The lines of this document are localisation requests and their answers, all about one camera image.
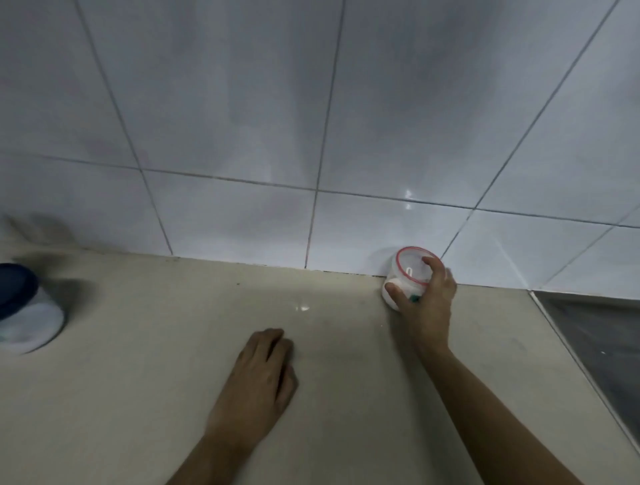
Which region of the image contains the clear red-rimmed plastic container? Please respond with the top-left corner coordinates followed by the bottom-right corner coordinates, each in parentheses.
top-left (382, 246), bottom-right (453, 313)

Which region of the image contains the person's right hand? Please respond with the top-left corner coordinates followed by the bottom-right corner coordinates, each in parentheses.
top-left (387, 256), bottom-right (458, 361)

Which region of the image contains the stainless steel sink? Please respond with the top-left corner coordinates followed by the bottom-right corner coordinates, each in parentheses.
top-left (530, 291), bottom-right (640, 453)

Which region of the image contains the person's left hand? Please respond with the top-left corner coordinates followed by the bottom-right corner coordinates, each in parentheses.
top-left (205, 328), bottom-right (299, 448)

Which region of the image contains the person's right forearm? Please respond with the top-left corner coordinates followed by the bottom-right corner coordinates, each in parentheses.
top-left (417, 346), bottom-right (586, 485)

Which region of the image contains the white jar with blue lid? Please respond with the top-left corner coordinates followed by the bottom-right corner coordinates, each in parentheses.
top-left (0, 263), bottom-right (66, 355)

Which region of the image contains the person's left forearm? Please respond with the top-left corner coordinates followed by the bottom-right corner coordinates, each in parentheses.
top-left (165, 431), bottom-right (258, 485)

